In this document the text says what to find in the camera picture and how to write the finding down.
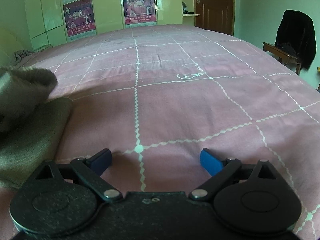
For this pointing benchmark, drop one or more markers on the red poster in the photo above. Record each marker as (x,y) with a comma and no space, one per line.
(79,19)
(139,13)

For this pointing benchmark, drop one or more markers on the wooden chair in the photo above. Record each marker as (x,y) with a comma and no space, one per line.
(283,57)

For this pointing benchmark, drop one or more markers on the left red poster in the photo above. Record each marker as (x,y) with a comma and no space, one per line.
(79,19)

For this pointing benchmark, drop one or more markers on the right red poster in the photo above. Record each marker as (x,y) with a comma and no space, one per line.
(139,13)

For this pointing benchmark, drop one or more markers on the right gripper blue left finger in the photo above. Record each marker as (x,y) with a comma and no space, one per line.
(89,172)

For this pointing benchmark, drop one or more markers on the pink checked bed sheet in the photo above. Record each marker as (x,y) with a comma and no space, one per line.
(156,95)

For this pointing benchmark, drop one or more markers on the grey crumpled cloth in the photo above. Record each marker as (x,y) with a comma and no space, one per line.
(22,57)

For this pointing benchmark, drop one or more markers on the grey fleece pant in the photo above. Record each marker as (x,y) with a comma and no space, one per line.
(31,123)

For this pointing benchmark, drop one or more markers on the brown wooden door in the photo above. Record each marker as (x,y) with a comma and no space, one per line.
(215,15)

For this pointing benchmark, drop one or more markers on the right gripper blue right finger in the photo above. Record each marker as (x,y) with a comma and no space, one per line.
(223,173)

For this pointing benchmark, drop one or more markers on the yellow-green wardrobe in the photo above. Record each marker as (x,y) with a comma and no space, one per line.
(46,22)

